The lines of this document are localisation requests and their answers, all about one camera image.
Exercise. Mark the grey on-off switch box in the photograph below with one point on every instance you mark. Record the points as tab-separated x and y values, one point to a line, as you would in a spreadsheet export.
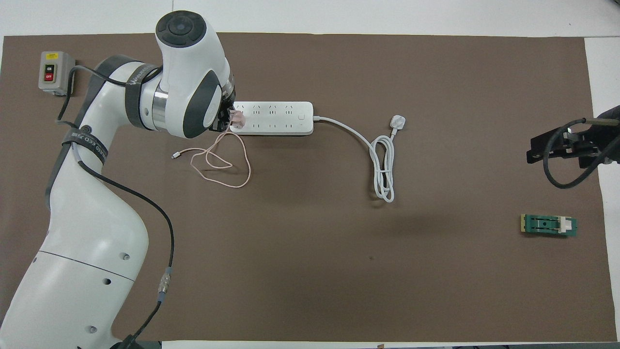
53	72

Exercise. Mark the brown table mat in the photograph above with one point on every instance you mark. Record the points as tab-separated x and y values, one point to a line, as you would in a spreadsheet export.
315	266

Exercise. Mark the green knife switch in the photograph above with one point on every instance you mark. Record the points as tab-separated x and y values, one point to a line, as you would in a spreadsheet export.
547	225

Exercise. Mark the pink charger adapter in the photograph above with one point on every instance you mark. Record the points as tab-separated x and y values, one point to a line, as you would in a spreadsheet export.
237	119

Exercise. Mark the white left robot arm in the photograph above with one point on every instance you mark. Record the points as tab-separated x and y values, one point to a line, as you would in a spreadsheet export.
87	252

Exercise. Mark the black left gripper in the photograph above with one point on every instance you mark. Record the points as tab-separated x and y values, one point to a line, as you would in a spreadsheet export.
220	118

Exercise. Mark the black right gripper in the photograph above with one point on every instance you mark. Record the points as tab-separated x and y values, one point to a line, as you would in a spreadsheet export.
596	138

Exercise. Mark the white power strip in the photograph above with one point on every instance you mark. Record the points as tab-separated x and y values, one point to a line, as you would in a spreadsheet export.
281	118

